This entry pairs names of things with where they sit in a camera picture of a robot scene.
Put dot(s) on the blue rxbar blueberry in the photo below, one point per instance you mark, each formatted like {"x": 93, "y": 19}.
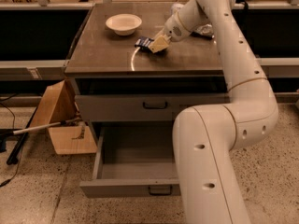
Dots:
{"x": 143, "y": 42}

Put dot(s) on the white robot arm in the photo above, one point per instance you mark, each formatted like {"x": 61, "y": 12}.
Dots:
{"x": 203, "y": 135}

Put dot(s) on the crinkled silver snack bag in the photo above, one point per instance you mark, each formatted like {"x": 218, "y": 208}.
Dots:
{"x": 204, "y": 30}

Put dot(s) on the white and black pole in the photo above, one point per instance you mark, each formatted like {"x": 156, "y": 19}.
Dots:
{"x": 40, "y": 127}

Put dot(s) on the brown cardboard box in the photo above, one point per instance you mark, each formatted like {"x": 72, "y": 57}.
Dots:
{"x": 70, "y": 135}

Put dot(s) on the grey metal drawer cabinet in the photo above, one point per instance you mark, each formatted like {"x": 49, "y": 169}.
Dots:
{"x": 104, "y": 63}

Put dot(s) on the grey upper drawer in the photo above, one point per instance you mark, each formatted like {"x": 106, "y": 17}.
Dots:
{"x": 141, "y": 107}

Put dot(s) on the open grey middle drawer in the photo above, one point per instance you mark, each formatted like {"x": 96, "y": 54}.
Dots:
{"x": 133, "y": 159}

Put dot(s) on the clear plastic water bottle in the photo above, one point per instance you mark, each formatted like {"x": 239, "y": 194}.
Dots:
{"x": 176, "y": 7}

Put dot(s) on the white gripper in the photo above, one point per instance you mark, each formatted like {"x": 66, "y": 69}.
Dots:
{"x": 173, "y": 29}

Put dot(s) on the white paper bowl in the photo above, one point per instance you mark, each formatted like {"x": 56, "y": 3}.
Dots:
{"x": 123, "y": 24}

